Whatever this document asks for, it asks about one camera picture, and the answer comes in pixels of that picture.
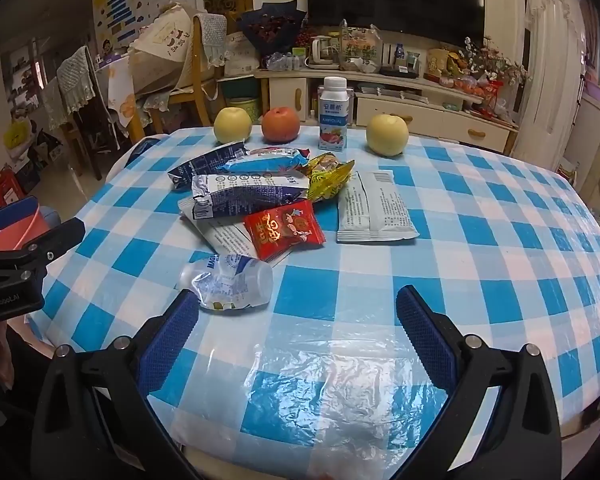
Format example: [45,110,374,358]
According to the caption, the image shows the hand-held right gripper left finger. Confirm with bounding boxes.
[30,289,201,480]

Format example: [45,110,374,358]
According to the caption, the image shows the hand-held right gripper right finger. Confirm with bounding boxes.
[380,285,563,480]

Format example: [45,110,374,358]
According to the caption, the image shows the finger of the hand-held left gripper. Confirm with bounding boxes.
[0,196,40,253]
[0,217,87,286]

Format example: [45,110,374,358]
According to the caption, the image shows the pink plastic bin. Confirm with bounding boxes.
[0,210,52,252]

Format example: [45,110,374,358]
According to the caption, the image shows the small white blue packet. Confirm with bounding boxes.
[176,254,274,314]

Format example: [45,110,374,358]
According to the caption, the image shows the white barcode sachet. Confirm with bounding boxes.
[336,170,421,245]

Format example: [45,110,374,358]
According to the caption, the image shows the red packet with gold print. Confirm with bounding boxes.
[243,199,327,261]

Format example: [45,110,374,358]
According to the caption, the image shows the navy blue milk carton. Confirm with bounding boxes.
[191,174,311,222]
[167,141,248,191]

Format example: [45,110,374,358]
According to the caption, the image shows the yellow snack wrapper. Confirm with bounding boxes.
[305,152,356,204]

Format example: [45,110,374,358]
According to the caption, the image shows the blue and white snack packet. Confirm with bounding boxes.
[215,146,312,175]

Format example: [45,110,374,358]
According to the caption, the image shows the person's left forearm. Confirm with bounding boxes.
[0,320,17,392]

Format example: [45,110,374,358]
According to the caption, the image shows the red gift bag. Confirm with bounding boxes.
[0,170,27,207]

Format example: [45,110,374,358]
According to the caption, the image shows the yellow carrier bag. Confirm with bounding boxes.
[4,120,32,150]

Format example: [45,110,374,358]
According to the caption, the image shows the blue checked tablecloth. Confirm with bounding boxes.
[27,125,600,461]

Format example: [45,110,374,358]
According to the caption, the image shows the dark wooden chair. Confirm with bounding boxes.
[60,47,123,182]

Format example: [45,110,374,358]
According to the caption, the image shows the grey quilted chair cover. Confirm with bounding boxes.
[57,46,98,116]
[195,12,229,67]
[41,77,70,132]

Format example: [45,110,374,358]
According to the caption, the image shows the white cloth with orange print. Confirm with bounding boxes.
[105,55,148,128]

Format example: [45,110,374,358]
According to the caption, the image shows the light wooden chair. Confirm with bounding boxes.
[130,12,227,143]

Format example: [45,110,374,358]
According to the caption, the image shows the yellow apple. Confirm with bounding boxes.
[213,106,253,144]
[365,113,410,157]

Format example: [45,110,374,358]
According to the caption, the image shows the cream canvas tote bag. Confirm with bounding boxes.
[131,2,202,97]

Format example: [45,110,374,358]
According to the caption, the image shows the cream television cabinet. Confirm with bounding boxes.
[255,67,521,157]

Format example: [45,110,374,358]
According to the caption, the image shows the green plastic bucket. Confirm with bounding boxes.
[224,95,261,127]

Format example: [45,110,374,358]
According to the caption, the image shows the red apple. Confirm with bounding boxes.
[261,106,301,143]

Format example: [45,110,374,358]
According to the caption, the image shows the white yogurt drink bottle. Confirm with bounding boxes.
[317,76,353,152]

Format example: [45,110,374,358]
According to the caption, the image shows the white paper bag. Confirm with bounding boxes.
[224,35,259,77]

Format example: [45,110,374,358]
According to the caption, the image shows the yellow snack box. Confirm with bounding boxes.
[426,48,449,79]

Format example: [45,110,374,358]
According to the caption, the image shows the pack of small bottles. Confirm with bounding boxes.
[266,52,307,72]

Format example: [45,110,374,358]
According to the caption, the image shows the dried flower bunch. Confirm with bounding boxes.
[464,35,528,87]

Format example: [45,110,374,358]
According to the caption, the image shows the dark blue flower bouquet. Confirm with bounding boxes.
[237,2,307,59]

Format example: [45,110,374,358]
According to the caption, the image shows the clear plastic bag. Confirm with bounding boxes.
[340,20,384,74]

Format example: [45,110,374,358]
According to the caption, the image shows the white curtain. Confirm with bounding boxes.
[511,0,600,172]

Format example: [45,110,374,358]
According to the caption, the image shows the white electric kettle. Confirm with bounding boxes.
[310,35,334,67]

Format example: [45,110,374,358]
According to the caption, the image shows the wall poster with blue bars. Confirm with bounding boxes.
[92,0,152,57]

